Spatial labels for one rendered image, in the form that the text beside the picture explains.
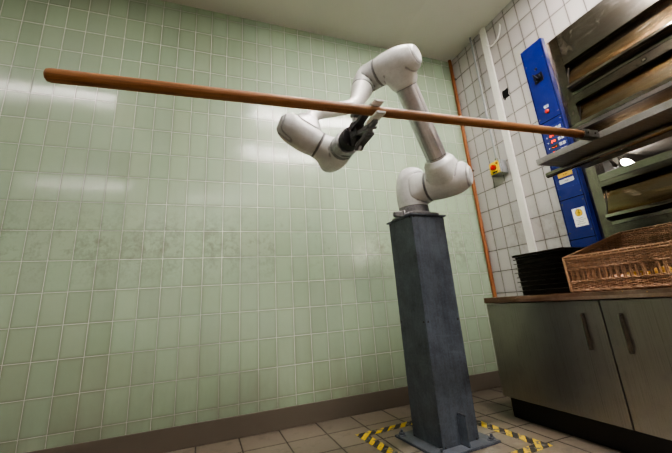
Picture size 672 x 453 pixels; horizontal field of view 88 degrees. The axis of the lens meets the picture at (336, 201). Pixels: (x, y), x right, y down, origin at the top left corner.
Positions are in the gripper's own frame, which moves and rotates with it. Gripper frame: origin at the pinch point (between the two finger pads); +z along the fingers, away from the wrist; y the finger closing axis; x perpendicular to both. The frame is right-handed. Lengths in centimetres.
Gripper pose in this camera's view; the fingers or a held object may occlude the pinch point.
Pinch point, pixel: (375, 111)
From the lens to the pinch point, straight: 107.1
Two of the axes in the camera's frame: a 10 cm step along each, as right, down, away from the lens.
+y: 1.1, 9.6, -2.6
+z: 3.7, -2.8, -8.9
